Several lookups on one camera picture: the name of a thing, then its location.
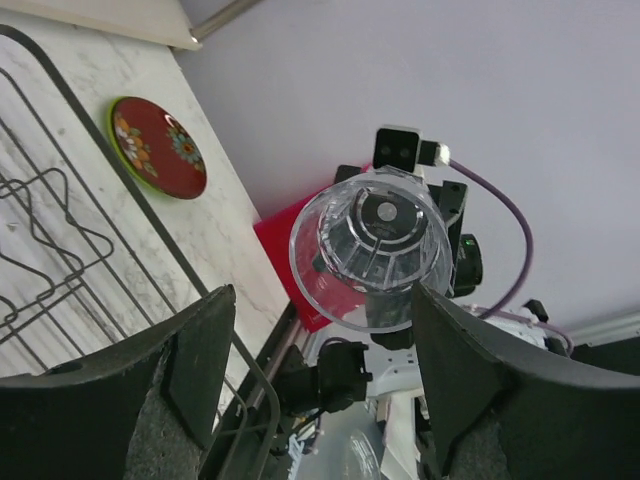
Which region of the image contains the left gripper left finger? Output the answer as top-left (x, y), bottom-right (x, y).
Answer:
top-left (1, 285), bottom-right (236, 479)

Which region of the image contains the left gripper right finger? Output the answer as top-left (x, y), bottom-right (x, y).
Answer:
top-left (411, 284), bottom-right (639, 479)

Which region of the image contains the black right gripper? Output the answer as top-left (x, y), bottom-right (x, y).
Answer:
top-left (333, 163), bottom-right (485, 351)

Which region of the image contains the clear glass tumbler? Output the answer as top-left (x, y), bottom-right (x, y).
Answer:
top-left (290, 167), bottom-right (453, 327)

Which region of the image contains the black wire dish rack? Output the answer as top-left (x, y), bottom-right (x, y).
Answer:
top-left (1, 24), bottom-right (286, 479)

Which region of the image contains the red floral plate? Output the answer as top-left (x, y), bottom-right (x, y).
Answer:
top-left (120, 96), bottom-right (207, 200)

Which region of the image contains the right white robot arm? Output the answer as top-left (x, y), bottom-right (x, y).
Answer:
top-left (255, 181), bottom-right (574, 406)

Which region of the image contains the red folder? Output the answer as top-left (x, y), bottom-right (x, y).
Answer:
top-left (252, 162), bottom-right (376, 335)

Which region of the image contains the white two-tier shelf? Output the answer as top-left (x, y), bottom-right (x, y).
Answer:
top-left (0, 0), bottom-right (266, 51)

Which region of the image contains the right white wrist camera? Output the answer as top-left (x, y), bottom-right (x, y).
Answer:
top-left (372, 126), bottom-right (451, 173)

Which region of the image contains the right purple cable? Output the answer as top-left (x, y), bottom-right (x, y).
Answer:
top-left (447, 157), bottom-right (576, 351)

